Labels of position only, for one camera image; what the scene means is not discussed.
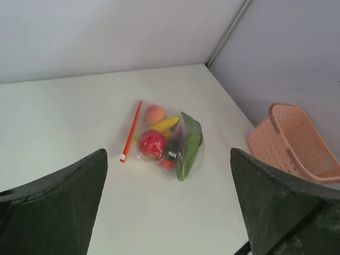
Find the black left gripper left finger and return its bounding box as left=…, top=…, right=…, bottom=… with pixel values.
left=1, top=149, right=108, bottom=254

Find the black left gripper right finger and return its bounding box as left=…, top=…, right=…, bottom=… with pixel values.
left=230, top=148, right=339, bottom=254

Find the red fake apple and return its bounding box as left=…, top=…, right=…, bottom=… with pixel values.
left=137, top=130, right=166, bottom=158

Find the clear zip top bag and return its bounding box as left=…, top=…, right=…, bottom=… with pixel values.
left=120, top=100, right=205, bottom=181

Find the orange fake peach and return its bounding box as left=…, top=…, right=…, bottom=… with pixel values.
left=145, top=105, right=167, bottom=125

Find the yellow fake banana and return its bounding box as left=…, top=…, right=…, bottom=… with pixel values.
left=132, top=116, right=180, bottom=144

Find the green fake leafy vegetable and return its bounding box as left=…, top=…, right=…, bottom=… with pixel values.
left=176, top=112, right=203, bottom=181

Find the small orange fake carrot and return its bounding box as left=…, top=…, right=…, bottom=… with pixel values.
left=159, top=157, right=176, bottom=170

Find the purple fake eggplant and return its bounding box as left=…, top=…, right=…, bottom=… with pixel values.
left=172, top=121, right=185, bottom=145

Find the pink plastic basket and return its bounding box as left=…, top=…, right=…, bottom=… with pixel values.
left=247, top=104, right=339, bottom=184

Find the aluminium corner frame post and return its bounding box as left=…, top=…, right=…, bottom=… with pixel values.
left=205, top=0, right=253, bottom=69

